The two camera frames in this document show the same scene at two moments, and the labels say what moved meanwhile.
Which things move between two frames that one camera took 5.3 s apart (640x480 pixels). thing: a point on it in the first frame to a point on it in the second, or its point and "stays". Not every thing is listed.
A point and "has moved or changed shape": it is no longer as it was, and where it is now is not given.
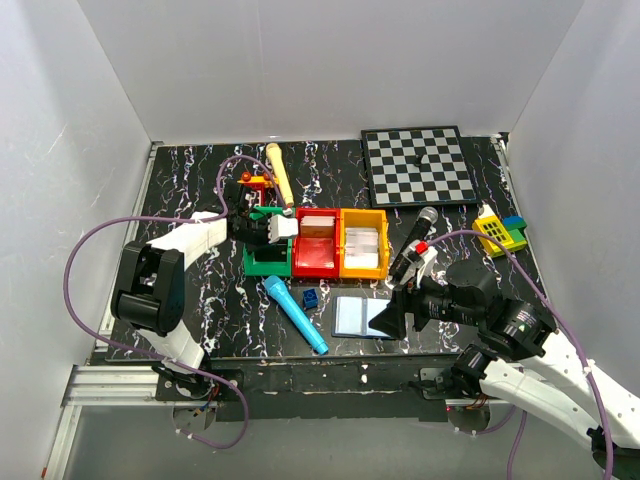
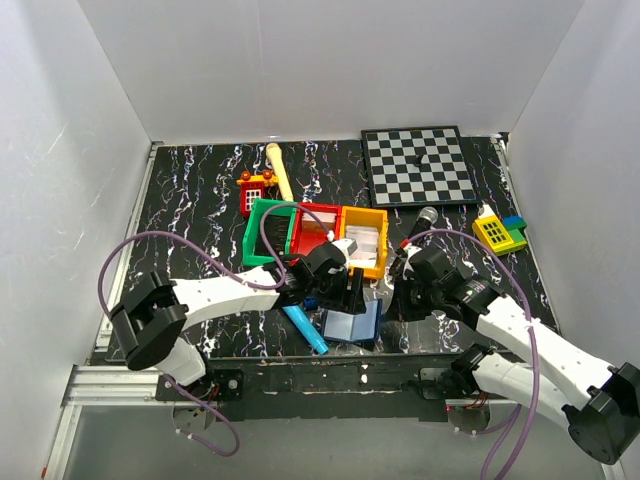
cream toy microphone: (274, 151) stays
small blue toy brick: (310, 298) stays
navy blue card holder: (351, 316) has moved or changed shape
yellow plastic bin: (364, 244) stays
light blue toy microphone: (297, 313) stays
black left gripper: (255, 220) to (347, 298)
